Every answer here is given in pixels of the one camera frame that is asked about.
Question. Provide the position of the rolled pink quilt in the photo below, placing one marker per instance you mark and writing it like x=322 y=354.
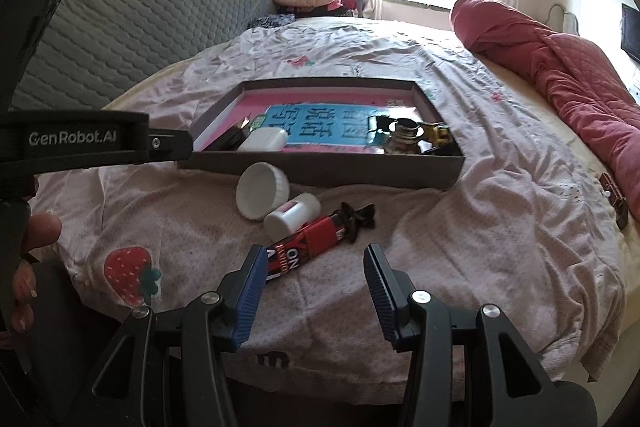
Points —
x=575 y=82

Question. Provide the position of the grey shallow cardboard box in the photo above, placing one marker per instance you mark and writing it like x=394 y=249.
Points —
x=325 y=174

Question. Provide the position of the black and gold lipstick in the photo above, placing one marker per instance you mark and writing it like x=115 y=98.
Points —
x=232 y=139

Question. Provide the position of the small white bottle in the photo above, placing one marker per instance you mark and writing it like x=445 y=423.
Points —
x=292 y=214

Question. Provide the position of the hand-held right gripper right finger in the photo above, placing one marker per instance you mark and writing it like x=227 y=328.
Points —
x=382 y=297

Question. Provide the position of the black television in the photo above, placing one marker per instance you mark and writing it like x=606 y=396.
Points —
x=631 y=32

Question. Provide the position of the person's left hand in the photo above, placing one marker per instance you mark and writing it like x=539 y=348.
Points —
x=45 y=229

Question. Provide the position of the cream mattress sheet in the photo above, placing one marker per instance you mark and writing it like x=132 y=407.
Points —
x=631 y=267

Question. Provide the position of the pink floral bed sheet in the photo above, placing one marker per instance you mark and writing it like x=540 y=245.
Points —
x=475 y=232

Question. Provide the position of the grey quilted headboard cover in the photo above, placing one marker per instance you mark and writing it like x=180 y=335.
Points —
x=150 y=17

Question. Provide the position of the dark red small case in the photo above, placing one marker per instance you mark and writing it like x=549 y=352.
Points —
x=615 y=199

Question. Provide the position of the white ridged jar lid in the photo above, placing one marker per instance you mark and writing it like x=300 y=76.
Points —
x=260 y=192

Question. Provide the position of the white earbud case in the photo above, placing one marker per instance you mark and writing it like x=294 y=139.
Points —
x=262 y=140

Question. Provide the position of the red and black tube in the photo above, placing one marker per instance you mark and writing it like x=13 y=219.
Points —
x=320 y=234

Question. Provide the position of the pink and blue book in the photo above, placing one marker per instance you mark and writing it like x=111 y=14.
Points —
x=325 y=117

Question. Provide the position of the dark patterned cloth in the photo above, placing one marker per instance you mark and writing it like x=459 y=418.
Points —
x=270 y=21

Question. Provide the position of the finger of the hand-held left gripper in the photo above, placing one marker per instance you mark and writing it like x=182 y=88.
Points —
x=170 y=147

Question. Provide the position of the black hair clip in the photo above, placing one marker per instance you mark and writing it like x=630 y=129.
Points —
x=355 y=219

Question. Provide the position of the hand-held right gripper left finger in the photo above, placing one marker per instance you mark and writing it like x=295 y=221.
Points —
x=247 y=297

